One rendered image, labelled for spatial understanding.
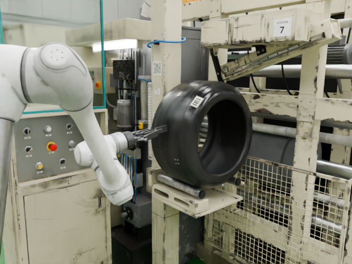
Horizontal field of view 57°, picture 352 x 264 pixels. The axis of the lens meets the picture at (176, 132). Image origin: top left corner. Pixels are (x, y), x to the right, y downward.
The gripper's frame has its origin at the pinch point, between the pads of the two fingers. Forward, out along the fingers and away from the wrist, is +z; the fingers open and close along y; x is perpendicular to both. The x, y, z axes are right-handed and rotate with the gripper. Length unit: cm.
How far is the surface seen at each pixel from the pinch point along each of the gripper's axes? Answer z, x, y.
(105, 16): 551, -143, 981
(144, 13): 60, -59, 83
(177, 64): 37, -25, 26
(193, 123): 10.7, -1.9, -11.2
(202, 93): 20.6, -13.8, -8.8
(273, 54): 67, -27, -17
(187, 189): 11.2, 34.0, -2.5
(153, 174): 9.2, 31.7, 23.4
